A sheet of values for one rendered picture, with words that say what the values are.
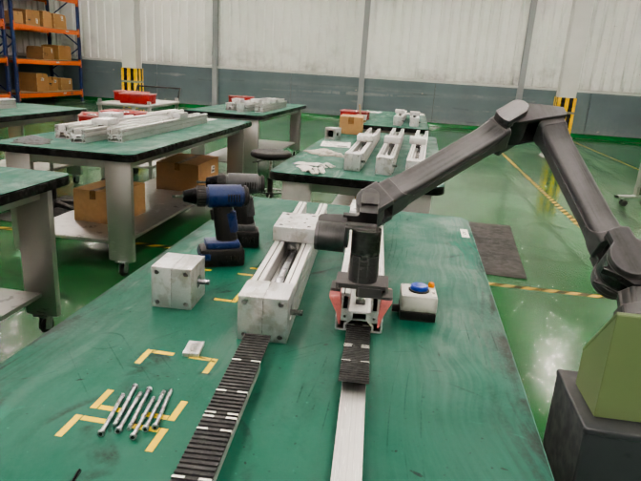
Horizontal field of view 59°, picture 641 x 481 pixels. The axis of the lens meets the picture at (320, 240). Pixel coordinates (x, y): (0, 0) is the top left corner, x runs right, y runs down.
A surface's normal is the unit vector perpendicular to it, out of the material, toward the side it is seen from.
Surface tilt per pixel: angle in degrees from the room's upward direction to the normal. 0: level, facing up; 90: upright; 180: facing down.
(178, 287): 90
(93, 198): 89
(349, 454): 0
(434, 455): 0
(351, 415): 0
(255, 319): 90
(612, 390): 90
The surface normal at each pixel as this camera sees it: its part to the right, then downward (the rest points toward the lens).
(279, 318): -0.10, 0.28
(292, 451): 0.06, -0.96
